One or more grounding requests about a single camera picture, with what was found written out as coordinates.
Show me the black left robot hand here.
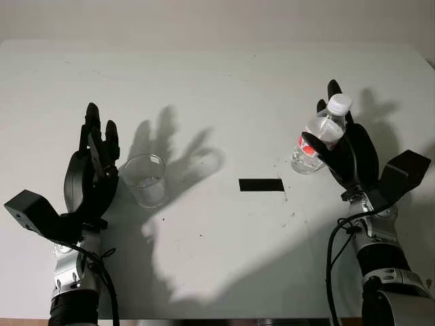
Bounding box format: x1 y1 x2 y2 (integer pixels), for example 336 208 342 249
60 103 121 225

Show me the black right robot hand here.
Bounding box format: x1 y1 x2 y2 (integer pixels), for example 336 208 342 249
301 79 380 202

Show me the clear plastic water bottle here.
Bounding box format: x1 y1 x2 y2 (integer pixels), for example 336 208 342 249
290 94 353 175

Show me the clear glass cup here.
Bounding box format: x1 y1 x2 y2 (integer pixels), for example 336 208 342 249
123 153 167 209

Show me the black tape strip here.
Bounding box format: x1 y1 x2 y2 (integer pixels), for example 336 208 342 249
239 178 285 194

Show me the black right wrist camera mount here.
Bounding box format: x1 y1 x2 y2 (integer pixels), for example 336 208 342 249
368 149 432 212

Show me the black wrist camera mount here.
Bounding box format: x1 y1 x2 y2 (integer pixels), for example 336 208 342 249
368 149 432 212
3 189 109 246

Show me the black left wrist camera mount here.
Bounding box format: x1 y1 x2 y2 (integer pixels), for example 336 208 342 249
3 189 109 246

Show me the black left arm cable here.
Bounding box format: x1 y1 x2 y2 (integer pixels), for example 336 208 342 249
57 243 120 326

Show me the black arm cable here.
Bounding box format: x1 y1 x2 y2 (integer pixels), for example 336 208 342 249
57 243 120 326
325 217 362 326

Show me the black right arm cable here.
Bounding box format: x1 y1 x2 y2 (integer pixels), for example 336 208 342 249
325 217 362 326

